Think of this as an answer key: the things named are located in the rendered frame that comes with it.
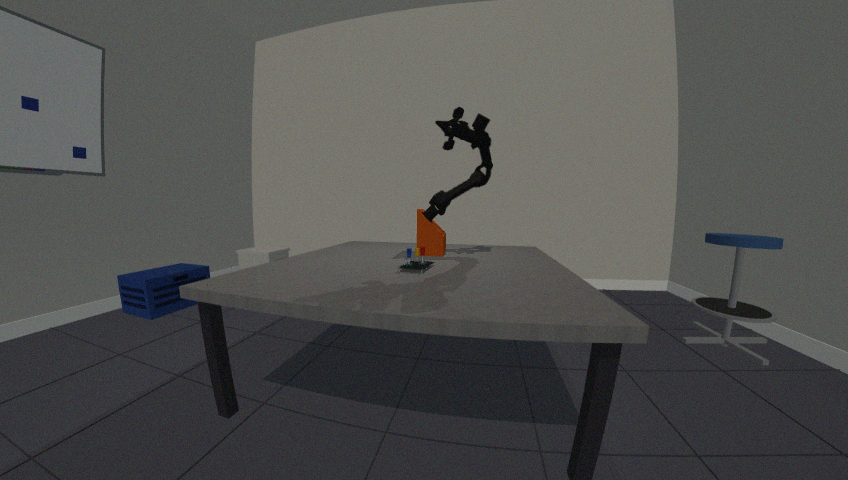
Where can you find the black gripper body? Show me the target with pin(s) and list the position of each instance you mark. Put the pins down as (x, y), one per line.
(458, 113)

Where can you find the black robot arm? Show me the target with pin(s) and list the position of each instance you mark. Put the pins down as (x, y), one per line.
(478, 138)

